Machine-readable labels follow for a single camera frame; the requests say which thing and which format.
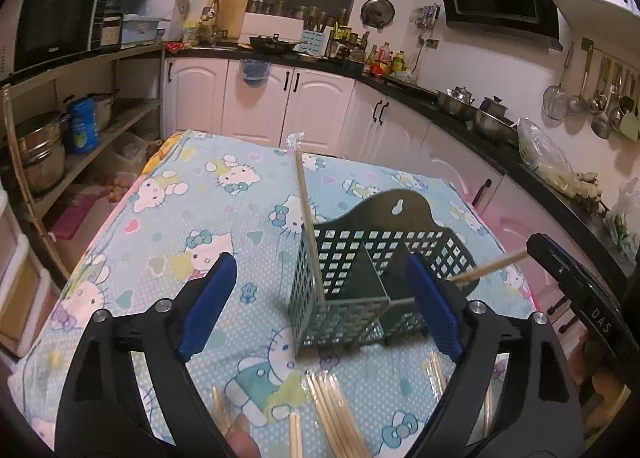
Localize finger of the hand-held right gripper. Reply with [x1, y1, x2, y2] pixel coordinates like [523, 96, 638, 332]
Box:
[526, 233, 594, 300]

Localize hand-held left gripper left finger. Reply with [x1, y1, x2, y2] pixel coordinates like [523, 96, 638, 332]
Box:
[55, 252, 261, 458]

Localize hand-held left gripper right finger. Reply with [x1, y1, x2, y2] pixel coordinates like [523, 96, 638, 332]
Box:
[405, 253, 586, 458]

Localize wooden chopstick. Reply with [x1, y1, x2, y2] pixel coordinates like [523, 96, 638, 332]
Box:
[286, 132, 327, 300]
[449, 249, 530, 285]

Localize green plastic utensil basket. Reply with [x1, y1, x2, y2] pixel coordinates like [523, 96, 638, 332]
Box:
[288, 188, 476, 355]

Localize pile of disposable chopsticks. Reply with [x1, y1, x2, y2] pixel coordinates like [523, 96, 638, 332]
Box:
[210, 350, 498, 458]

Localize person's right hand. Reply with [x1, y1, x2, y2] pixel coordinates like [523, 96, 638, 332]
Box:
[572, 333, 632, 408]

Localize white plastic bag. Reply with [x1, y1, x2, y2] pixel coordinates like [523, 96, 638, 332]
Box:
[604, 178, 640, 260]

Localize ginger root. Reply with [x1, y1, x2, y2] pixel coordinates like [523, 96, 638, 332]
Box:
[575, 171, 604, 202]

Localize cartoon cat printed blanket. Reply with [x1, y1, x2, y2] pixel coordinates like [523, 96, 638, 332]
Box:
[15, 131, 540, 458]

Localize clear plastic bag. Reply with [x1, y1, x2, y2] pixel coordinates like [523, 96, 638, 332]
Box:
[517, 118, 583, 195]

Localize tray of eggs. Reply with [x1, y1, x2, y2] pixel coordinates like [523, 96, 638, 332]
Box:
[97, 171, 139, 205]

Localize steel pot with lid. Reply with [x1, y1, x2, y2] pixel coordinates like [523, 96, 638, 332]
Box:
[472, 96, 519, 140]

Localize hanging mesh strainer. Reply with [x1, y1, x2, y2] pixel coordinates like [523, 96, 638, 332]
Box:
[542, 42, 571, 120]

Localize pink box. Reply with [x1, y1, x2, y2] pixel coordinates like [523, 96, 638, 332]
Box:
[50, 187, 112, 242]

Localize row of hanging ladles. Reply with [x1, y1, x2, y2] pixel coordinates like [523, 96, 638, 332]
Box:
[567, 38, 640, 141]

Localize steel basin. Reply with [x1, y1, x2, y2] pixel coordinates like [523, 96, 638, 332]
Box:
[436, 90, 478, 120]

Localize wooden pole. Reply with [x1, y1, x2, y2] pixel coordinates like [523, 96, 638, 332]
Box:
[1, 87, 72, 280]

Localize wooden kitchen shelf unit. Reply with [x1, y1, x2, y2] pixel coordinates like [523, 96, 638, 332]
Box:
[0, 43, 167, 289]

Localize blue tin can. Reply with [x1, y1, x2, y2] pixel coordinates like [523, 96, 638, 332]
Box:
[66, 97, 100, 155]

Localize small steel pot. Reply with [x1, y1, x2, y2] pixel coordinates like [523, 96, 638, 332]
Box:
[90, 91, 121, 132]

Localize large steel stockpot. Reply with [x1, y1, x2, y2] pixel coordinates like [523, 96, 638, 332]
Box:
[15, 111, 71, 194]

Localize white lower kitchen cabinets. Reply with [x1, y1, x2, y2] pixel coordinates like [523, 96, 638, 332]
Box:
[162, 56, 636, 339]

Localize blue bag on cabinet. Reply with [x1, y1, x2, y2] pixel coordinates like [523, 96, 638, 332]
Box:
[239, 58, 270, 87]

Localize group of sauce bottles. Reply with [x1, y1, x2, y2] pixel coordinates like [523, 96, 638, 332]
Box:
[362, 41, 408, 77]

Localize black wok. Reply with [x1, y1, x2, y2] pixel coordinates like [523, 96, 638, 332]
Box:
[248, 32, 307, 56]

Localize light blue knife block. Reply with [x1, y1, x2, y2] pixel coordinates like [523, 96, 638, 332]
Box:
[301, 28, 331, 59]

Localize light blue plastic container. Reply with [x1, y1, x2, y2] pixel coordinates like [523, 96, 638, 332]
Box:
[121, 13, 169, 46]

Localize white dish box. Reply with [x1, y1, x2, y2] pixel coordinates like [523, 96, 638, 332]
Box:
[241, 12, 307, 39]

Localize steel pot lid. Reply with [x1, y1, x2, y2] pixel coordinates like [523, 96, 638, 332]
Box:
[361, 0, 396, 32]

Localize wooden cutting board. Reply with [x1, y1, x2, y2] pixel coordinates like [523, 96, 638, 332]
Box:
[206, 0, 252, 38]

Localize row of spice jars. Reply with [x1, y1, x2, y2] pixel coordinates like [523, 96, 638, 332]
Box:
[248, 0, 352, 25]

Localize black microwave oven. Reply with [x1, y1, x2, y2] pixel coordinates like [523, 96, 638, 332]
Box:
[12, 0, 110, 72]

